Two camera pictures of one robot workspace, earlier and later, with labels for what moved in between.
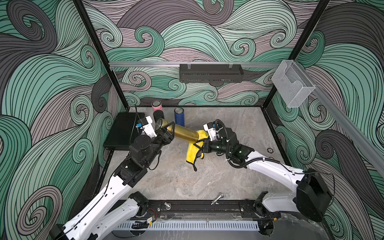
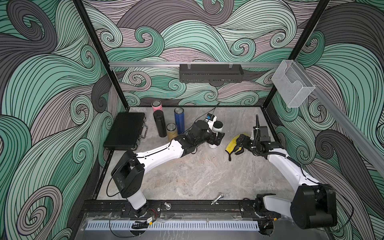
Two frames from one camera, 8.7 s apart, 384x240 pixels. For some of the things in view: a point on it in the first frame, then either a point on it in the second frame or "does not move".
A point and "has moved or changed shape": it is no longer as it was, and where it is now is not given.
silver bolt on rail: [215, 201] does not move
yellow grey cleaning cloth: [195, 149] has moved or changed shape
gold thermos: [181, 132] has moved or changed shape
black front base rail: [178, 206] does not move
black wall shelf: [211, 73] does not move
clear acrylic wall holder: [291, 83] does not move
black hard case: [124, 131] does not move
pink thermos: [156, 105] does not move
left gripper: [166, 137] -> [216, 139]
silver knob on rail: [168, 206] does not move
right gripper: [206, 145] -> [244, 142]
